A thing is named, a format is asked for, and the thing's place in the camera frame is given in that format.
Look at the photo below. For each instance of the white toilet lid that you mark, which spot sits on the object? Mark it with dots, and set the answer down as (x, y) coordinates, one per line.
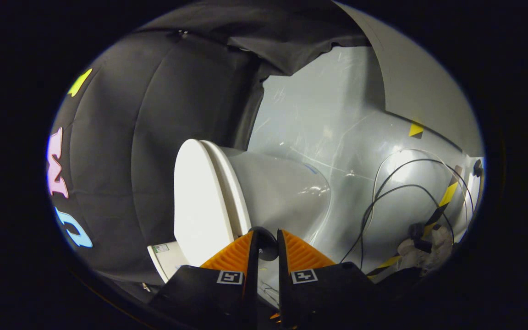
(200, 206)

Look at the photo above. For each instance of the white toilet seat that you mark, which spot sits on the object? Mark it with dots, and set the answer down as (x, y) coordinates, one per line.
(235, 192)

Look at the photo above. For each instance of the black backdrop cloth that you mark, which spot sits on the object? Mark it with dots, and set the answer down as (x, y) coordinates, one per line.
(154, 137)

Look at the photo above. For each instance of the white ceramic toilet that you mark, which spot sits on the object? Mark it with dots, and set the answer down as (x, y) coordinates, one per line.
(282, 192)

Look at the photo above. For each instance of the black plug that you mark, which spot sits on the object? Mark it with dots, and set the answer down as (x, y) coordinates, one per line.
(422, 240)

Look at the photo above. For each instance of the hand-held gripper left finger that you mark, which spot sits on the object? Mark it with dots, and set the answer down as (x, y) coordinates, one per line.
(253, 275)

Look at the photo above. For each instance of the small yellow tape piece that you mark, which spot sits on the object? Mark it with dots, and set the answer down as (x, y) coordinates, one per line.
(415, 130)

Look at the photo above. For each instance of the yellow black hazard tape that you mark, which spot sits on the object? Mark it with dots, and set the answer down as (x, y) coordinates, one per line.
(447, 195)

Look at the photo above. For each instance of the white crumpled cloth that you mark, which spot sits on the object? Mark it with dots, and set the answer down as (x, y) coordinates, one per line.
(440, 240)

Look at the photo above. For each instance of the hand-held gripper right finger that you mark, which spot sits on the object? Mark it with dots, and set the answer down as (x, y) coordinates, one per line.
(283, 275)

